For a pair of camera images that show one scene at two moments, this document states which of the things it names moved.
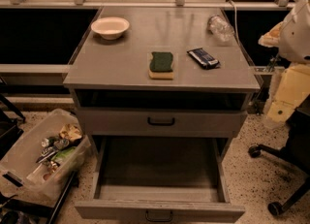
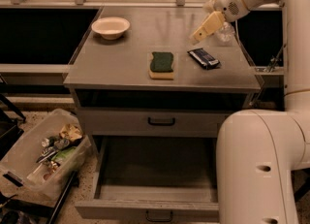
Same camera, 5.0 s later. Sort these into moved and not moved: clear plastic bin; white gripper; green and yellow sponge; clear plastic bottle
Moved: white gripper
Not moved: clear plastic bottle; clear plastic bin; green and yellow sponge
